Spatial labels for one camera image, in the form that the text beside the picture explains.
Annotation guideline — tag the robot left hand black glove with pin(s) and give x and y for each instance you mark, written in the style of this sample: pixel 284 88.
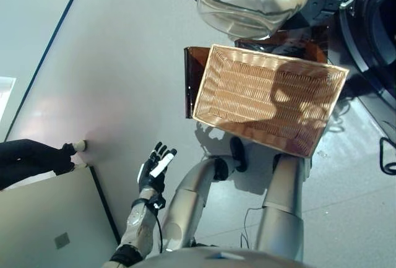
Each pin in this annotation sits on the robot left hand black glove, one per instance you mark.
pixel 151 178

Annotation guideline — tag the round glass washing machine door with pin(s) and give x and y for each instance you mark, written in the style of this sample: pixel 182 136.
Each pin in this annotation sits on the round glass washing machine door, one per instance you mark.
pixel 247 2

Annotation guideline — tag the grey front-load washing machine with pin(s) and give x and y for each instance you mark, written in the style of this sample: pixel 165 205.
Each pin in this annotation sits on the grey front-load washing machine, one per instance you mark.
pixel 371 32

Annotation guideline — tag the silver robot left leg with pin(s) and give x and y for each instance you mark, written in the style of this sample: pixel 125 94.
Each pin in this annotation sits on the silver robot left leg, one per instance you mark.
pixel 191 200

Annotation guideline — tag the silver robot leg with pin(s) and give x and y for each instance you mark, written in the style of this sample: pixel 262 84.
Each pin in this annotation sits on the silver robot leg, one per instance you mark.
pixel 281 212
pixel 191 200

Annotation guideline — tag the white shoe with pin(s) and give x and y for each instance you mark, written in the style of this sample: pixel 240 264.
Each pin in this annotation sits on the white shoe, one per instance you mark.
pixel 81 145

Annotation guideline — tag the grey robot torso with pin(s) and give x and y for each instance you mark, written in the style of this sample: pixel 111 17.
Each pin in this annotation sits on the grey robot torso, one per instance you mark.
pixel 216 257

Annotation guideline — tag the small grey square plate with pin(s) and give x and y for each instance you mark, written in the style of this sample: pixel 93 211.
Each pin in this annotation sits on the small grey square plate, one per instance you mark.
pixel 62 240

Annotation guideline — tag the white board black edge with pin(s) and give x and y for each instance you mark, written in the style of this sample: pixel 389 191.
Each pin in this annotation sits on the white board black edge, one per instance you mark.
pixel 46 212

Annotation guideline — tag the dark brown wooden stand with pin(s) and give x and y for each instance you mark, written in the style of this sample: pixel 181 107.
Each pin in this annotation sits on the dark brown wooden stand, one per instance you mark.
pixel 193 73

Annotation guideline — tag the rectangular wicker laundry tray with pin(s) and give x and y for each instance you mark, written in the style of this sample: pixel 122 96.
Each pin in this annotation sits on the rectangular wicker laundry tray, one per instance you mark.
pixel 247 94

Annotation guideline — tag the silver robot right leg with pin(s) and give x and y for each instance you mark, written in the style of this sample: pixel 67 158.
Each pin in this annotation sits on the silver robot right leg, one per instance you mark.
pixel 281 212

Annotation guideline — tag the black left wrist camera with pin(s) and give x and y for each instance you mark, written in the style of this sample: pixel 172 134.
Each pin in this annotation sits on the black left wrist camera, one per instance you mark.
pixel 157 203

